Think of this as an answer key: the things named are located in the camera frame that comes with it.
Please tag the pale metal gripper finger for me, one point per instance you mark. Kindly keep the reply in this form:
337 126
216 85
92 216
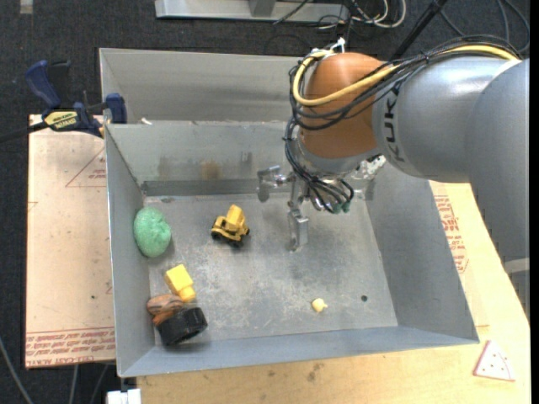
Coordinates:
300 230
269 179

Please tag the grey metal bin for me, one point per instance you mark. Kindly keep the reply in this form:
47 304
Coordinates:
269 276

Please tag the yellow toy truck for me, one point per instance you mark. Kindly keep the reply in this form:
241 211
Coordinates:
231 225

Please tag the small pale yellow piece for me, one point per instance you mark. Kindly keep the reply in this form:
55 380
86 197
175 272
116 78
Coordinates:
318 305

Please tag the green crumpled ball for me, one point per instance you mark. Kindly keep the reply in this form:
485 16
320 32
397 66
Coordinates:
151 232

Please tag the yellow toy block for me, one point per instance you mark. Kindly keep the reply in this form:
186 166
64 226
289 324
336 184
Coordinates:
179 280

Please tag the black round cup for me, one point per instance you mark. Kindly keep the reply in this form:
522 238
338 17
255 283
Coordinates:
183 326

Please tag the brown toy animal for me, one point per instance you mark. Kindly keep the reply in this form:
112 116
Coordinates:
162 304

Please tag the brown cardboard board red print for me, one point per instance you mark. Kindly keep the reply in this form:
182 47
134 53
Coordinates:
63 246

